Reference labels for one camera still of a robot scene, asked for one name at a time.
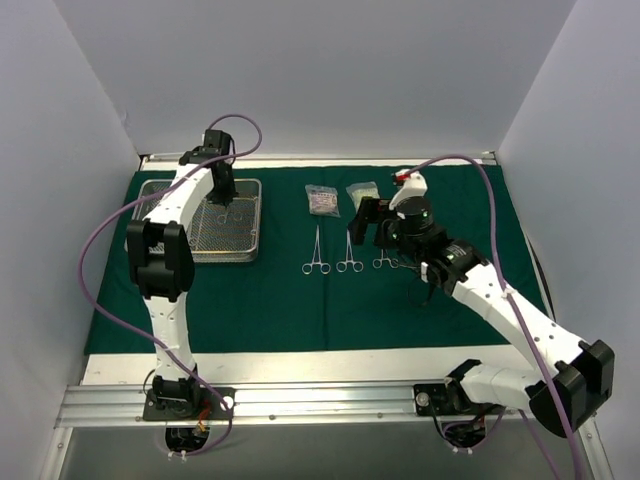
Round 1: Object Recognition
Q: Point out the green packet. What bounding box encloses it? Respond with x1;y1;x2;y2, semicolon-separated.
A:
346;181;380;210

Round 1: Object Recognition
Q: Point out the steel mesh instrument tray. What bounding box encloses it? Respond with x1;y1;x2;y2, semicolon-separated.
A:
124;178;262;269

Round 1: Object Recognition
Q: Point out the purple packet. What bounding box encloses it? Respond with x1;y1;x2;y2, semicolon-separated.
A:
305;184;340;218

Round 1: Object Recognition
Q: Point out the steel haemostat clamp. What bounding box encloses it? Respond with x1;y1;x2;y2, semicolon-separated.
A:
372;249;399;269

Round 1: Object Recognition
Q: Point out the steel forceps clamp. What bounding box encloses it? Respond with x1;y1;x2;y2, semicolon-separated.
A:
336;231;364;273

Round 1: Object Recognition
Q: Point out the green surgical drape cloth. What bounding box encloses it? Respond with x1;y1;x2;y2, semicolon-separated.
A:
85;165;545;355

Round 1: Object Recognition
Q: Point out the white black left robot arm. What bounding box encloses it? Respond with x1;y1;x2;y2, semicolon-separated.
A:
126;147;237;419

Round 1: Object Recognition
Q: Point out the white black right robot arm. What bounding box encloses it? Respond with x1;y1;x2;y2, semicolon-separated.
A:
349;197;615;437

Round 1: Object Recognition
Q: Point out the steel needle holder clamp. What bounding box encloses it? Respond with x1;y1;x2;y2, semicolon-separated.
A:
301;226;331;275

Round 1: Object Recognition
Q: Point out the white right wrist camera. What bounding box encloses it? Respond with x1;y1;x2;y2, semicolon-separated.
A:
389;169;428;210

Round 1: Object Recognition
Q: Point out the back aluminium rail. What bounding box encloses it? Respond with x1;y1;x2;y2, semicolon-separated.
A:
139;151;499;166

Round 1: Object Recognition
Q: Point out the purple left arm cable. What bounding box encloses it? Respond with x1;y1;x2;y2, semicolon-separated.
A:
77;114;264;457

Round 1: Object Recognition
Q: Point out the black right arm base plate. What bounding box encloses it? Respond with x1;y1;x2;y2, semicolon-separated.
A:
412;382;502;416

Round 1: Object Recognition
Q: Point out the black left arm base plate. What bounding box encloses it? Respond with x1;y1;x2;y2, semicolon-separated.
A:
142;386;236;422

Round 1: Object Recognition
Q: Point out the aluminium frame rail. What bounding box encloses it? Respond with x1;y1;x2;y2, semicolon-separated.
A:
54;374;596;429

